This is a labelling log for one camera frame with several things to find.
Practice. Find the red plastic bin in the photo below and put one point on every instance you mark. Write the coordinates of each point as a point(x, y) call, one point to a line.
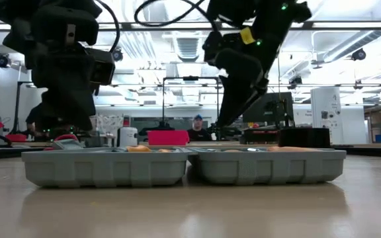
point(168, 137)

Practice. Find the black rig frame with light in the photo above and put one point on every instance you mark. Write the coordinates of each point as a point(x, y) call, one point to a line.
point(18, 105)

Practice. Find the black ceiling camera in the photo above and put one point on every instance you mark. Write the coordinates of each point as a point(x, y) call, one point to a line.
point(3, 61)
point(358, 54)
point(295, 82)
point(116, 57)

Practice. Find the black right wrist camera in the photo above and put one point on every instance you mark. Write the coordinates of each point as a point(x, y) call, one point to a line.
point(215, 46)

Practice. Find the black background robot arm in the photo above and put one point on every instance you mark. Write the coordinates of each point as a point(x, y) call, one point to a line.
point(228, 132)

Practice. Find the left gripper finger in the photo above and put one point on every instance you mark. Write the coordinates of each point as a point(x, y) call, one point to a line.
point(68, 110)

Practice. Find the black box on table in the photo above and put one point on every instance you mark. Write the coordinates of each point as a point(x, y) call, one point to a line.
point(304, 137)

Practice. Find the yellow tag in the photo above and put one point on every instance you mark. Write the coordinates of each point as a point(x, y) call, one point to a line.
point(247, 35)

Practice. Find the slim silver metal tool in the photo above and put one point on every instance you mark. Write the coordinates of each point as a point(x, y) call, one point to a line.
point(253, 149)

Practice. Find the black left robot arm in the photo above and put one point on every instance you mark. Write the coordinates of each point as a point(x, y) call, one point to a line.
point(8, 20)

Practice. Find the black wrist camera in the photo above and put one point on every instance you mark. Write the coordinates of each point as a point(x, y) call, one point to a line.
point(215, 46)
point(101, 67)

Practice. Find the white canister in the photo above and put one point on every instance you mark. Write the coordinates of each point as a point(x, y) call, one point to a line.
point(128, 136)

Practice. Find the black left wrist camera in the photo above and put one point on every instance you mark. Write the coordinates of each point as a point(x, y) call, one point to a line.
point(101, 67)

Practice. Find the grey plastic tool case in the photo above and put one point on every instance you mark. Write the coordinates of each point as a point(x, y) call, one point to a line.
point(111, 168)

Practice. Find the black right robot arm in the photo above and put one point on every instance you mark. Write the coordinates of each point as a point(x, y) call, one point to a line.
point(276, 16)

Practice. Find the black computer monitor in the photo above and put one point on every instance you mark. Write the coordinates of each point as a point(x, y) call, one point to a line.
point(276, 109)

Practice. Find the red flat object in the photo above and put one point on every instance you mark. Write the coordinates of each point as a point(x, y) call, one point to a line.
point(16, 137)

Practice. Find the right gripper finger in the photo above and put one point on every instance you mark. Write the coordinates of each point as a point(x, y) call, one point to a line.
point(233, 102)
point(256, 96)

